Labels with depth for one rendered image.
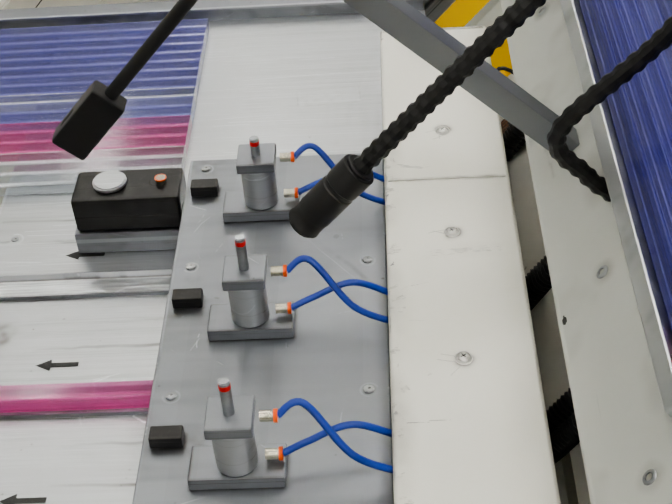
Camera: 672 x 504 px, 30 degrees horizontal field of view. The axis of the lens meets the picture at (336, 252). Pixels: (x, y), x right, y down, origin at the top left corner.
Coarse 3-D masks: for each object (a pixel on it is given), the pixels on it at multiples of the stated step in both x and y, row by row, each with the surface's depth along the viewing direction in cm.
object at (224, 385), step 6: (222, 378) 61; (228, 378) 61; (222, 384) 61; (228, 384) 61; (222, 390) 61; (228, 390) 61; (222, 396) 61; (228, 396) 61; (222, 402) 62; (228, 402) 61; (222, 408) 62; (228, 408) 62; (234, 408) 62; (228, 414) 62
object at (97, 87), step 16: (96, 80) 70; (96, 96) 69; (80, 112) 70; (96, 112) 70; (112, 112) 70; (64, 128) 71; (80, 128) 71; (96, 128) 71; (64, 144) 71; (80, 144) 71; (96, 144) 71
